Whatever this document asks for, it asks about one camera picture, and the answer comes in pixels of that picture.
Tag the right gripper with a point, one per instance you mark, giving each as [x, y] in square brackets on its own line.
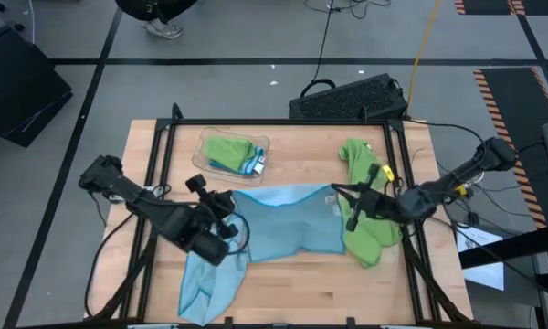
[376, 205]

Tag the yellow tape band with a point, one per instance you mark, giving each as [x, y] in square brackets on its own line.
[460, 190]

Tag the person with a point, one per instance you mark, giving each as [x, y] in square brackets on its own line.
[164, 29]

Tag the black equipment case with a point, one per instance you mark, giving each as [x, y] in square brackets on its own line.
[18, 91]

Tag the clear plastic bin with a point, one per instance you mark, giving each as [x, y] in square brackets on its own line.
[201, 171]

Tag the blue microfiber towel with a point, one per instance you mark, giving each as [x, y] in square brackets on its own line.
[205, 292]
[253, 168]
[292, 224]

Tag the black perforated computer case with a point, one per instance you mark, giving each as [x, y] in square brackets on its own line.
[347, 100]

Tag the white display screen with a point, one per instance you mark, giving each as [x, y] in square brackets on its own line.
[481, 269]

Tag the black stand beam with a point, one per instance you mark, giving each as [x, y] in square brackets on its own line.
[520, 244]

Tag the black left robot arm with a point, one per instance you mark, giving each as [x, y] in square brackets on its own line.
[141, 205]

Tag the green microfiber towel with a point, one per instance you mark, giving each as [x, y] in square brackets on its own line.
[358, 157]
[228, 153]
[370, 247]

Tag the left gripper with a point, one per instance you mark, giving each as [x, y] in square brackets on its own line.
[210, 208]

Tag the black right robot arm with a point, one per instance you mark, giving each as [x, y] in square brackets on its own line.
[456, 177]

